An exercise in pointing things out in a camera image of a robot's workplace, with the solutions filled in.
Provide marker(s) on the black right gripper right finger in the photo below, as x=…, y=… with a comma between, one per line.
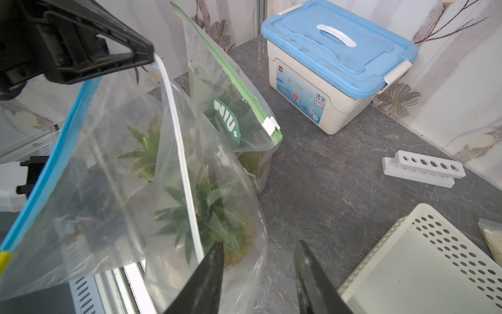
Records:
x=316, y=294

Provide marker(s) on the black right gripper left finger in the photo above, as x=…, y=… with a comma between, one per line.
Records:
x=203, y=290

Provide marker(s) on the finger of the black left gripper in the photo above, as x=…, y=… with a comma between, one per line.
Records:
x=66, y=41

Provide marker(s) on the yellow pineapple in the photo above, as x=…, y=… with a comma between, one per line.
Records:
x=146, y=155
x=218, y=219

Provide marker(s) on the clear bag blue zipper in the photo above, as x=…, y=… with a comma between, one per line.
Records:
x=187, y=142
x=85, y=215

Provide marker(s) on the green zipper NIU bag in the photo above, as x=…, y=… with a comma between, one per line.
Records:
x=230, y=102

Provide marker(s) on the small bag of rice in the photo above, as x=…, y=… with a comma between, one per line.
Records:
x=491, y=232

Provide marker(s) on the white perforated plastic basket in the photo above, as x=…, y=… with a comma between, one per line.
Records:
x=424, y=264

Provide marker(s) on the white test tube rack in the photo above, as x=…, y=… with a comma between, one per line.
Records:
x=423, y=169

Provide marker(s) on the blue lid storage box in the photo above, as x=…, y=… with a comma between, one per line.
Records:
x=330, y=63

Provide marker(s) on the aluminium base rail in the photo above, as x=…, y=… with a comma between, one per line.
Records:
x=121, y=290

